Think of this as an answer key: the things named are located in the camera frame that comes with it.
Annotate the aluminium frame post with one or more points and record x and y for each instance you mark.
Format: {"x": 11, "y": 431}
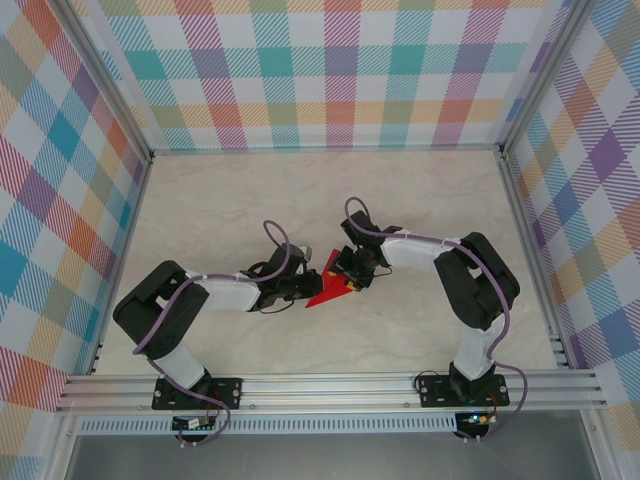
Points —
{"x": 100, "y": 75}
{"x": 545, "y": 75}

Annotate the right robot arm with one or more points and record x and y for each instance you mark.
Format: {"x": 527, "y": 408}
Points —
{"x": 475, "y": 285}

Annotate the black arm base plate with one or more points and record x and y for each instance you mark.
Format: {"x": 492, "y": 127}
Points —
{"x": 227, "y": 392}
{"x": 435, "y": 392}

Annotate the wide aluminium mounting rail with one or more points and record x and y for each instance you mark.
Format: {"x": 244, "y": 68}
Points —
{"x": 325, "y": 392}

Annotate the grey metal panel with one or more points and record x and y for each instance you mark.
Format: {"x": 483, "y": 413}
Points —
{"x": 325, "y": 460}

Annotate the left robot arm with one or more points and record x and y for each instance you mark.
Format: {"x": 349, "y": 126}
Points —
{"x": 160, "y": 310}

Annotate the aluminium table edge rail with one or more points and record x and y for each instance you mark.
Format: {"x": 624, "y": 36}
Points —
{"x": 123, "y": 260}
{"x": 325, "y": 149}
{"x": 532, "y": 260}

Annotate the red paper sheet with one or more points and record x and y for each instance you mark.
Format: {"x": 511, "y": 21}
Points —
{"x": 327, "y": 295}

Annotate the small circuit board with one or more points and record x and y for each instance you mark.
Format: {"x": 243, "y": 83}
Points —
{"x": 192, "y": 424}
{"x": 477, "y": 419}

